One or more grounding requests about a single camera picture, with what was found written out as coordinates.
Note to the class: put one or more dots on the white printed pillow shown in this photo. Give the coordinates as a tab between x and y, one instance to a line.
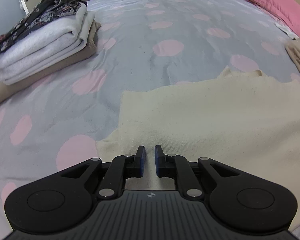
286	30

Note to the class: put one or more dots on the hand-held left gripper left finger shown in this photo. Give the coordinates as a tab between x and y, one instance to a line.
141	161

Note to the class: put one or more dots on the dark floral folded garment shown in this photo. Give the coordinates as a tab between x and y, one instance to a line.
40	17

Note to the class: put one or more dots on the cream knit sweater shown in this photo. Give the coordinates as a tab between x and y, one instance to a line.
215	130

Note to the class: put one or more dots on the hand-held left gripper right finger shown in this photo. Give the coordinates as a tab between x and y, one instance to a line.
159	161

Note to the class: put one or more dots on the bed with polka dot sheet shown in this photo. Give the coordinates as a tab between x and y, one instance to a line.
152	30

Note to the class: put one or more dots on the pink pillow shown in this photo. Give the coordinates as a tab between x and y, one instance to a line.
270	0

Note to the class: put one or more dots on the beige folded garment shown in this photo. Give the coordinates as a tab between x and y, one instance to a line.
72	58

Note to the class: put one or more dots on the grey folded sweatshirt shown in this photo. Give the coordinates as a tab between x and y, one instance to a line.
40	45

